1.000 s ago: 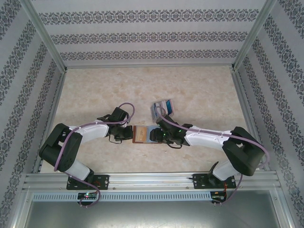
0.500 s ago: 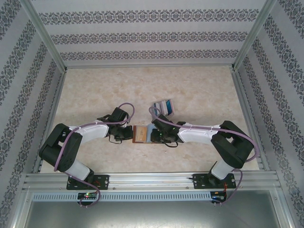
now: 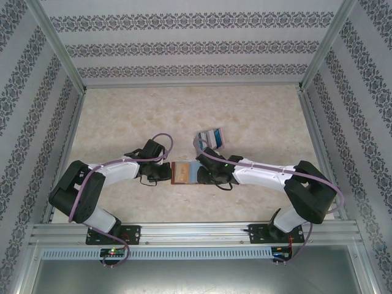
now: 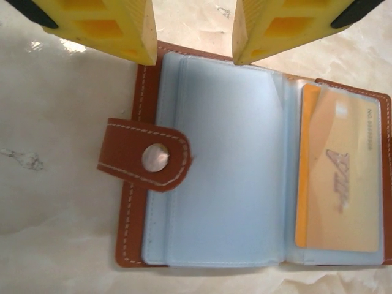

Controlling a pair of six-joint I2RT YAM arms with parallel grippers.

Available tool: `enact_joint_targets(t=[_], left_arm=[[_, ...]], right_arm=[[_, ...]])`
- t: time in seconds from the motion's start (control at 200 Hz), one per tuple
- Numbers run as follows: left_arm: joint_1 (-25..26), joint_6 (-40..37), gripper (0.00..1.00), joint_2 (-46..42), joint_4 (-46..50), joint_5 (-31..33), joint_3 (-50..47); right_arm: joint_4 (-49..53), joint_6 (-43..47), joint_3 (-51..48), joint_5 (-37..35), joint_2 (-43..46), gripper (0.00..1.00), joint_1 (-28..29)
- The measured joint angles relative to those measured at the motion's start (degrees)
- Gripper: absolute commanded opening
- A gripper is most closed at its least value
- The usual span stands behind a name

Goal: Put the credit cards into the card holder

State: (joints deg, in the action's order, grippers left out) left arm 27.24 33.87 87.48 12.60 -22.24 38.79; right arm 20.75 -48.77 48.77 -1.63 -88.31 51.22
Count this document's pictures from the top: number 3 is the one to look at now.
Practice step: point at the left circuit board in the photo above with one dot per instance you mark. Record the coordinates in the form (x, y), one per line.
(113, 252)

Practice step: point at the aluminium side rail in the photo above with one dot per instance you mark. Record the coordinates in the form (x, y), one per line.
(320, 144)
(65, 150)

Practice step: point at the brown leather card holder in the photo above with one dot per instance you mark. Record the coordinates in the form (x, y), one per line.
(193, 173)

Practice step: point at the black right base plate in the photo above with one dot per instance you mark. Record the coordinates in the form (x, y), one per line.
(255, 235)

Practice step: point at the circuit board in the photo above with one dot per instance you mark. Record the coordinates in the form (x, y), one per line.
(281, 254)
(113, 252)

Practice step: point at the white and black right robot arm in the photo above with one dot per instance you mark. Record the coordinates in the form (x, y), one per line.
(263, 177)

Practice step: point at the grey metal panel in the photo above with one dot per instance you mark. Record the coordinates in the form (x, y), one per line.
(196, 278)

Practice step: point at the white blue striped card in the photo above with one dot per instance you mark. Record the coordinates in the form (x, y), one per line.
(202, 135)

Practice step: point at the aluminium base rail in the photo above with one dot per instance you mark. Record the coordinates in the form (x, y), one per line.
(196, 232)

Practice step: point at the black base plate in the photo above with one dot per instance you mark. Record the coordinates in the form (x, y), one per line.
(255, 235)
(133, 234)

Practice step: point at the bright blue credit card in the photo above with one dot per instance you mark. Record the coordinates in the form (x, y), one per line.
(218, 135)

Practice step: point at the right circuit board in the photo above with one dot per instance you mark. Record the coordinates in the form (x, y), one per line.
(281, 254)

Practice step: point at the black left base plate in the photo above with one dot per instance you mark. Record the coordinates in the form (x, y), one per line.
(133, 234)

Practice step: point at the aluminium frame post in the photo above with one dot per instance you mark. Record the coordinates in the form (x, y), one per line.
(58, 43)
(329, 43)

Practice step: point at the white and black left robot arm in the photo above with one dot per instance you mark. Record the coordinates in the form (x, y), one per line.
(119, 171)

